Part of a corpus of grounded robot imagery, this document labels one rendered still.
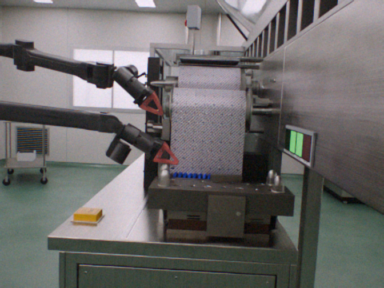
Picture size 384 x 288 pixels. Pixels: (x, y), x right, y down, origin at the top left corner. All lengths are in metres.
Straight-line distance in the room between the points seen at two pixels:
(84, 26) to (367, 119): 6.80
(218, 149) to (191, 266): 0.38
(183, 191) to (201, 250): 0.16
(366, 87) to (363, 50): 0.06
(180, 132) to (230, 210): 0.32
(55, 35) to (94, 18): 0.76
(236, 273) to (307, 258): 0.50
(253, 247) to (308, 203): 0.46
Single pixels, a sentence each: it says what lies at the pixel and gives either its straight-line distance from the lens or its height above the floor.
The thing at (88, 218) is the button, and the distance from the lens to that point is 1.17.
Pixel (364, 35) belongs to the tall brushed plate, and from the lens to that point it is 0.61.
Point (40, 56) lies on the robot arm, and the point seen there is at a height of 1.40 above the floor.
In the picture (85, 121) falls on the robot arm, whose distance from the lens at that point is 1.19.
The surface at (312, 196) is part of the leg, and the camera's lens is 1.43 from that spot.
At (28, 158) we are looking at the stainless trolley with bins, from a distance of 6.15.
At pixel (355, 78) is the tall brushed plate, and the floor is 1.32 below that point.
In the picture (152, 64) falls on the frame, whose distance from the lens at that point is 1.55.
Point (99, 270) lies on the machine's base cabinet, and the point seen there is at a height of 0.81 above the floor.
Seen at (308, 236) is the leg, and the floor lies 0.80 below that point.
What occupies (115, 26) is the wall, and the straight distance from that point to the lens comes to 7.07.
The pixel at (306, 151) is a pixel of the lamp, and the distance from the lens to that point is 0.82.
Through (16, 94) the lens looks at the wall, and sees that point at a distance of 7.56.
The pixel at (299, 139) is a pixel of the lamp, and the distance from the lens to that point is 0.87.
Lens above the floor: 1.27
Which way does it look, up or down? 6 degrees down
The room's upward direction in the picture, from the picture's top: 3 degrees clockwise
